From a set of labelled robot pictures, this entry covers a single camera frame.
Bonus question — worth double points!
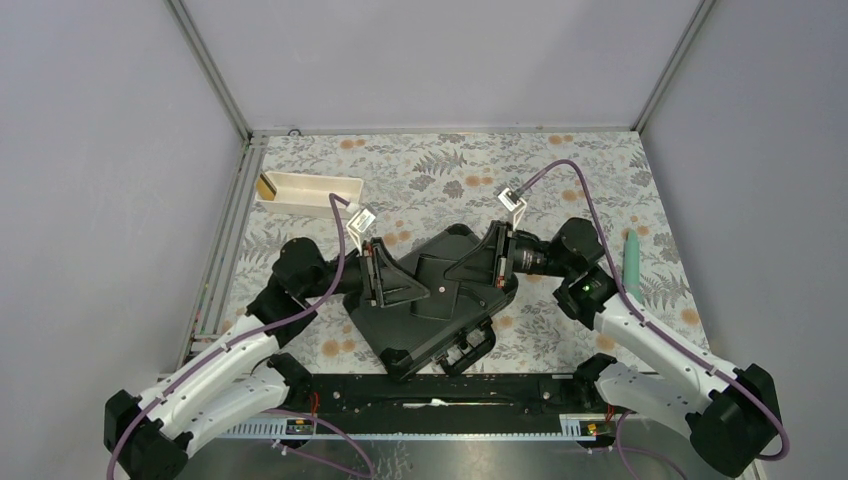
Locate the mint green tube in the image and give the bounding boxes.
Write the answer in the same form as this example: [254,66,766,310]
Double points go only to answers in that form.
[622,230,644,304]

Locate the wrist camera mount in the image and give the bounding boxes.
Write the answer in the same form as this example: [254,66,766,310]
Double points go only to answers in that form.
[345,207,377,255]
[497,188,528,229]

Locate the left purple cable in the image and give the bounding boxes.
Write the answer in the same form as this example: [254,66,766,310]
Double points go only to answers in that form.
[105,192,352,480]

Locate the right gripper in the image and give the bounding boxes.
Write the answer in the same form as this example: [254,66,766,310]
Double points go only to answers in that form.
[444,220,573,288]

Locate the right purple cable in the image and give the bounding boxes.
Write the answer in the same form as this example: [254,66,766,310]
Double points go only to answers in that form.
[516,158,791,463]

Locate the dark grey hard case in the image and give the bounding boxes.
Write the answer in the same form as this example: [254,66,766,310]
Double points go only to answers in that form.
[343,221,519,381]

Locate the floral tablecloth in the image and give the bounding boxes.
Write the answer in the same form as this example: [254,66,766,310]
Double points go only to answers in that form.
[193,132,709,373]

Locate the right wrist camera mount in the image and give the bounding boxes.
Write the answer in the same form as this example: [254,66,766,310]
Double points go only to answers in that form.
[497,188,528,229]

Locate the purple cable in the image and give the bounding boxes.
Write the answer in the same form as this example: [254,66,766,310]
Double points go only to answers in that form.
[105,192,352,480]
[516,158,791,463]

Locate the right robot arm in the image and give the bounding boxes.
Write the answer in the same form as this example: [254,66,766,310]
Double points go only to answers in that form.
[445,218,783,477]

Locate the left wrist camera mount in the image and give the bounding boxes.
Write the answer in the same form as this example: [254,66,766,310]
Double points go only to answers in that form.
[345,207,377,255]

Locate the white plastic tray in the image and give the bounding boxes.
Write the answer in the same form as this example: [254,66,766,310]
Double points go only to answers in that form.
[254,171,365,218]

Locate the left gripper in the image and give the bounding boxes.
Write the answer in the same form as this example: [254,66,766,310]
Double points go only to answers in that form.
[302,238,431,307]

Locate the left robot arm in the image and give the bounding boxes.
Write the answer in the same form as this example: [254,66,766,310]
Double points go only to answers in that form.
[104,237,430,479]

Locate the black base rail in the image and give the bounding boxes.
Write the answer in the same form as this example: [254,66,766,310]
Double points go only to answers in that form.
[248,372,637,437]

